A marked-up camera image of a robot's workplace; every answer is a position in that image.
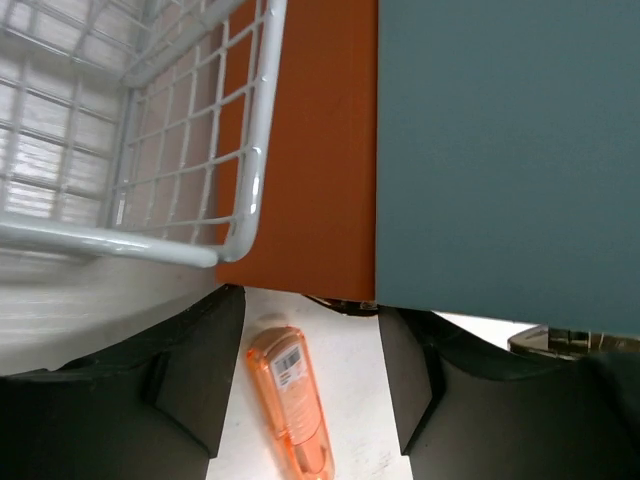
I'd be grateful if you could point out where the teal orange drawer box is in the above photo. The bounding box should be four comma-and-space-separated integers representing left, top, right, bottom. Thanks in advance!
216, 1, 639, 336

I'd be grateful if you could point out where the orange translucent capsule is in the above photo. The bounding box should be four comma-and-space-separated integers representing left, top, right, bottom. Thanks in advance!
246, 326, 335, 479

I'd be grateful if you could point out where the white wire desk organizer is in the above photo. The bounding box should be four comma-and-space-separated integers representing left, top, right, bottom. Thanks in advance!
1, 1, 287, 272

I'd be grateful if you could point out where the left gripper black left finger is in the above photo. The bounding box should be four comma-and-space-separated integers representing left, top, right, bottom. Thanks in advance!
1, 285, 245, 479

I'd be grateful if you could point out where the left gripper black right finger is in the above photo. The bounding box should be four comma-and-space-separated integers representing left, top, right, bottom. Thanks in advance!
379, 307, 639, 479

